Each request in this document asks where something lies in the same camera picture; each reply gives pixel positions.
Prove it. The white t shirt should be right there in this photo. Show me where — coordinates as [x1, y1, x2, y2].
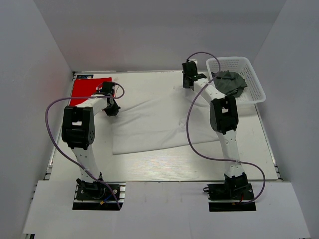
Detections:
[112, 87, 218, 155]

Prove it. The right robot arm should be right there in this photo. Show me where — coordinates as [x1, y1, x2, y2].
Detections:
[182, 60, 248, 199]

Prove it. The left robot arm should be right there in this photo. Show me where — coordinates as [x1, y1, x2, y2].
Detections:
[62, 81, 120, 199]

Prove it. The blue label sticker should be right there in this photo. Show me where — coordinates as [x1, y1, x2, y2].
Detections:
[76, 74, 94, 79]

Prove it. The folded red t shirt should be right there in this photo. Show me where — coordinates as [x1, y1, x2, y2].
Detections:
[69, 77, 112, 106]

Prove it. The dark grey t shirt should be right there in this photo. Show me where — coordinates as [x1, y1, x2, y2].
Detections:
[211, 71, 248, 98]

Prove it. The white plastic basket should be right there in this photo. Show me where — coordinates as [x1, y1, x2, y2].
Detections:
[206, 56, 266, 106]

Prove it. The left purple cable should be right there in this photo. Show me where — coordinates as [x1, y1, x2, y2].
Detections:
[44, 82, 125, 210]

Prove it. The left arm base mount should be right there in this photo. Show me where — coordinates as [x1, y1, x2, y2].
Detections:
[72, 179, 126, 211]

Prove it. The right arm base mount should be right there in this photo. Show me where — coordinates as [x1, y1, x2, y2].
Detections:
[203, 173, 256, 212]

